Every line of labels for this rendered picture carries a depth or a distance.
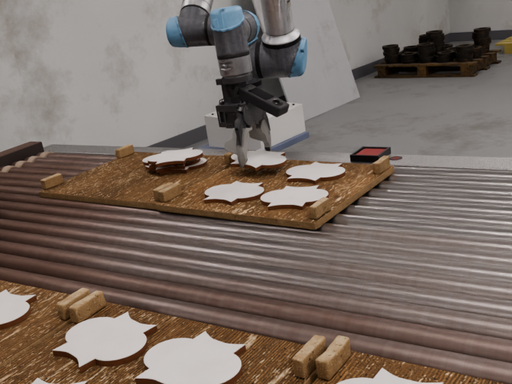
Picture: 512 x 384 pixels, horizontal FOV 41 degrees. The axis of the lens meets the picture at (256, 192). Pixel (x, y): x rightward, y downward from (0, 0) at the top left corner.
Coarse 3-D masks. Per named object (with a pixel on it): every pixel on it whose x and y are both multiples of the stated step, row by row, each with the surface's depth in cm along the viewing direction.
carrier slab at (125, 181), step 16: (128, 160) 193; (208, 160) 181; (80, 176) 184; (96, 176) 182; (112, 176) 180; (128, 176) 177; (144, 176) 175; (160, 176) 173; (176, 176) 171; (192, 176) 169; (208, 176) 167; (48, 192) 174; (64, 192) 172; (80, 192) 170; (96, 192) 168; (112, 192) 166; (128, 192) 164; (144, 192) 162; (144, 208) 156
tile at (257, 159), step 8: (248, 152) 168; (256, 152) 168; (264, 152) 167; (272, 152) 167; (280, 152) 166; (232, 160) 164; (248, 160) 163; (256, 160) 162; (264, 160) 162; (272, 160) 161; (280, 160) 161; (256, 168) 158
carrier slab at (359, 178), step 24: (240, 168) 169; (264, 168) 166; (288, 168) 164; (360, 168) 155; (192, 192) 157; (264, 192) 149; (336, 192) 143; (360, 192) 142; (216, 216) 143; (240, 216) 139; (264, 216) 135; (288, 216) 133
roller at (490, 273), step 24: (0, 216) 169; (24, 216) 164; (48, 216) 160; (192, 240) 135; (216, 240) 132; (240, 240) 130; (264, 240) 128; (384, 264) 113; (408, 264) 111; (432, 264) 109; (456, 264) 107; (480, 264) 106
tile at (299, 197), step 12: (276, 192) 145; (288, 192) 144; (300, 192) 143; (312, 192) 142; (324, 192) 141; (264, 204) 141; (276, 204) 138; (288, 204) 137; (300, 204) 136; (312, 204) 137
